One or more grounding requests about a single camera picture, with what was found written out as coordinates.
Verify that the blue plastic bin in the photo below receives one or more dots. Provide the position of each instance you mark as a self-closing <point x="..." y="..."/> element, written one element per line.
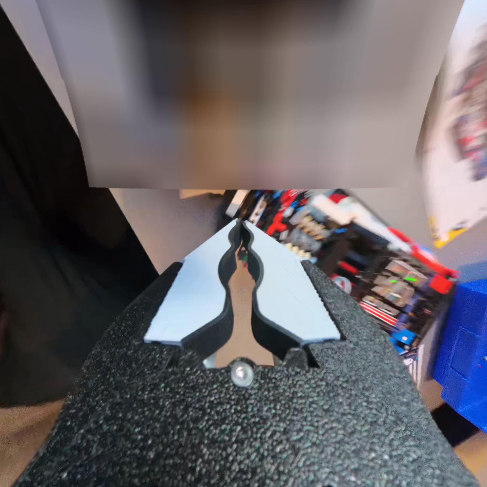
<point x="464" y="342"/>

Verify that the brick-built toy race car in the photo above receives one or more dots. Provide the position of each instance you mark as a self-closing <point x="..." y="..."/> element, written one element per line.
<point x="361" y="266"/>

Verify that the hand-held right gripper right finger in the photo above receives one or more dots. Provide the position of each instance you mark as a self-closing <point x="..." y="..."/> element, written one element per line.
<point x="293" y="300"/>

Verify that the open instruction booklet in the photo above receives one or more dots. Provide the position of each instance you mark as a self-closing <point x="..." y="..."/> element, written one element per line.
<point x="456" y="152"/>

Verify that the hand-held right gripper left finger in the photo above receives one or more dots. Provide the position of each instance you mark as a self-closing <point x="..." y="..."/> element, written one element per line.
<point x="190" y="300"/>

